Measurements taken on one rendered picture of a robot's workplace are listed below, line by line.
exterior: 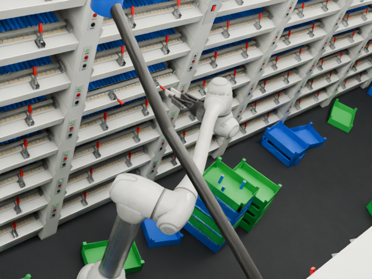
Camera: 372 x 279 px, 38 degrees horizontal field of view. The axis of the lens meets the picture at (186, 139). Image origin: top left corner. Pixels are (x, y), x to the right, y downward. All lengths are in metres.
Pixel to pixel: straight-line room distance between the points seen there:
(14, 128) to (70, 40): 0.45
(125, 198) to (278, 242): 1.72
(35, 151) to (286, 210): 1.92
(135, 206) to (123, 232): 0.18
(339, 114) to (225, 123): 2.64
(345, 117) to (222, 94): 2.75
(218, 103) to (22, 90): 0.80
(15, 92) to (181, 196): 0.76
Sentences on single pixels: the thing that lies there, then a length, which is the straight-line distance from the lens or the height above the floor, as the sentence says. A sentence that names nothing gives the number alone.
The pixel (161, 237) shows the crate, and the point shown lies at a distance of 3.29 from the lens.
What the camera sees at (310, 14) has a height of 1.14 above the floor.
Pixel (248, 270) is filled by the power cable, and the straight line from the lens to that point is 1.02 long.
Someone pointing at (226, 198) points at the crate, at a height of 0.43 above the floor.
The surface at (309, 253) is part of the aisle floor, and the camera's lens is 3.65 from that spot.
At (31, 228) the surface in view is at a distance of 3.02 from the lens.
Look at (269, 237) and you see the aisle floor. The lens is 3.59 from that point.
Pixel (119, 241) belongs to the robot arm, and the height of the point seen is 0.77.
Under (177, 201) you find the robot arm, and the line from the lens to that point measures 2.06.
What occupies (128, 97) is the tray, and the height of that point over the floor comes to 0.93.
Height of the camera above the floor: 2.57
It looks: 41 degrees down
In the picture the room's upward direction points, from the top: 22 degrees clockwise
